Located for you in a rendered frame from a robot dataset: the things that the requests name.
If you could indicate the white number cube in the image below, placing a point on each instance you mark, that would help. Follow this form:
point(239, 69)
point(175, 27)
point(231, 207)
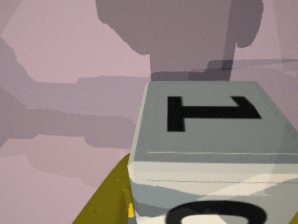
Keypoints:
point(132, 220)
point(213, 152)

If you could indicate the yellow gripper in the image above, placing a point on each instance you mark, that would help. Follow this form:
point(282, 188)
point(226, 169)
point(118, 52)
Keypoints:
point(112, 203)

